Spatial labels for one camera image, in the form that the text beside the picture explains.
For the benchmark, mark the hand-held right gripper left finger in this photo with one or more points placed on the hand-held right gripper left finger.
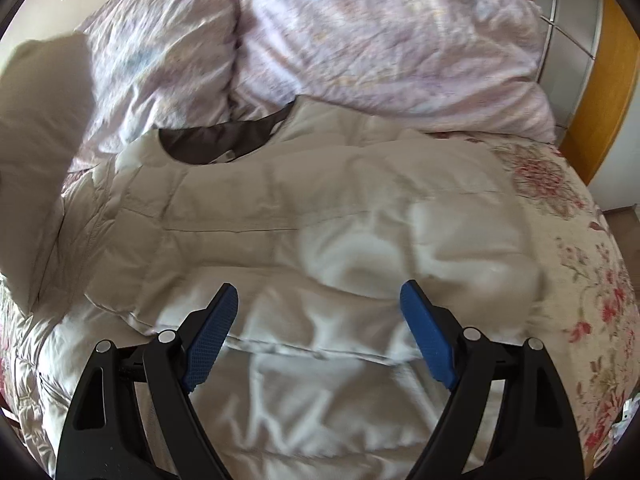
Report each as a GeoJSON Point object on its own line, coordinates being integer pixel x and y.
{"type": "Point", "coordinates": [210, 340]}

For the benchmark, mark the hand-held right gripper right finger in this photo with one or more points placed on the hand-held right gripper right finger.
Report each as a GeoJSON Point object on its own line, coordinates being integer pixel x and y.
{"type": "Point", "coordinates": [430, 335]}

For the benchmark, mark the white down jacket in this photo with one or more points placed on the white down jacket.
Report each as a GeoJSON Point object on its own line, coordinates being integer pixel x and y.
{"type": "Point", "coordinates": [300, 210]}

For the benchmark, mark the floral bedsheet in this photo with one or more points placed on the floral bedsheet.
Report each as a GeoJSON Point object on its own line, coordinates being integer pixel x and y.
{"type": "Point", "coordinates": [575, 260]}

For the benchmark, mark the wooden wardrobe with frosted panels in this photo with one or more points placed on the wooden wardrobe with frosted panels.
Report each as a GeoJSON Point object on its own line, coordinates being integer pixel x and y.
{"type": "Point", "coordinates": [570, 60]}

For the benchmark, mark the right pale patterned pillow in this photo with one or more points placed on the right pale patterned pillow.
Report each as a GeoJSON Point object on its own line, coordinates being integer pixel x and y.
{"type": "Point", "coordinates": [350, 35]}

